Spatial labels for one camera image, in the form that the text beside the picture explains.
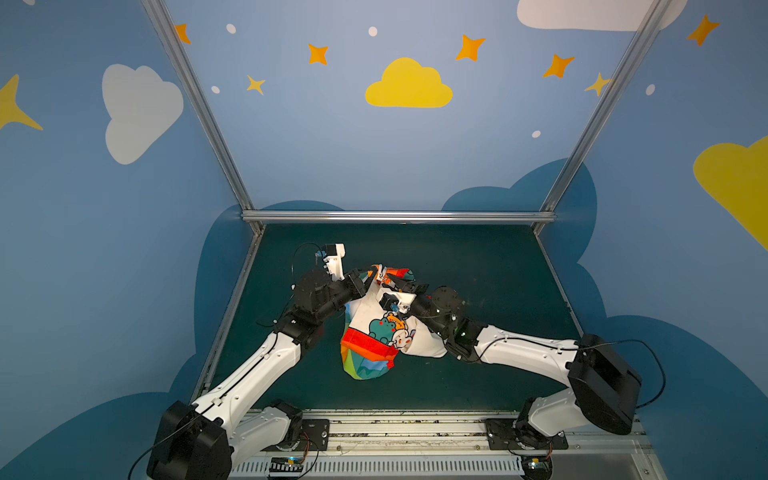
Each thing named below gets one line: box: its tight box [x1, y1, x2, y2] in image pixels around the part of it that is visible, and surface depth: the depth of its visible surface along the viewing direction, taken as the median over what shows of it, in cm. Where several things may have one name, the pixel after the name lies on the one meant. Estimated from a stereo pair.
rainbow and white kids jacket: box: [340, 265, 448, 380], surface depth 84 cm
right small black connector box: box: [521, 455, 553, 480], surface depth 73 cm
